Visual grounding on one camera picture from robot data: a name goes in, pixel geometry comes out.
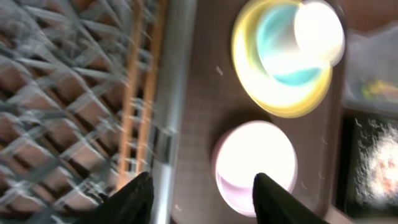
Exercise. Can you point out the grey plastic dish rack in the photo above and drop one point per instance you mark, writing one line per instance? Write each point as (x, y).
(63, 75)

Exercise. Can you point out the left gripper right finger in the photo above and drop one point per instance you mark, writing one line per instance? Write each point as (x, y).
(274, 205)

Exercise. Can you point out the black plastic waste tray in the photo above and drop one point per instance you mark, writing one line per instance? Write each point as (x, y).
(345, 199)

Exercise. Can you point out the wooden chopstick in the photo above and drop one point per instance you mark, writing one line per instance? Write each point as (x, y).
(150, 86)
(129, 91)

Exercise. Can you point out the light blue saucer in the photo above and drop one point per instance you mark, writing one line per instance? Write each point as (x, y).
(278, 49)

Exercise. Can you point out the clear plastic bin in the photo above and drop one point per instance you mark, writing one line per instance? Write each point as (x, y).
(370, 56)

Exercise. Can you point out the white upturned cup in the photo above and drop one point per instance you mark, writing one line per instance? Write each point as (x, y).
(318, 32)

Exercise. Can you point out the yellow-green plate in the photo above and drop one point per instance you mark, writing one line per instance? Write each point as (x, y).
(275, 97)

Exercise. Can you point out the brown plastic serving tray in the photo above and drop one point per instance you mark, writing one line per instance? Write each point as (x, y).
(215, 102)

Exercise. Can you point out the spilled rice food waste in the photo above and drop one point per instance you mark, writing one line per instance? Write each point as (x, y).
(376, 174)

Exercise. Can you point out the green snack wrapper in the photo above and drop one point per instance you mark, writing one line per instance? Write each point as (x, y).
(379, 90)

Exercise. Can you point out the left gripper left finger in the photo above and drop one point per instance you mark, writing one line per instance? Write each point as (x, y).
(130, 205)

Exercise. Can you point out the white bowl with food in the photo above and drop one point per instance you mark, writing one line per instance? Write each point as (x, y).
(243, 152)

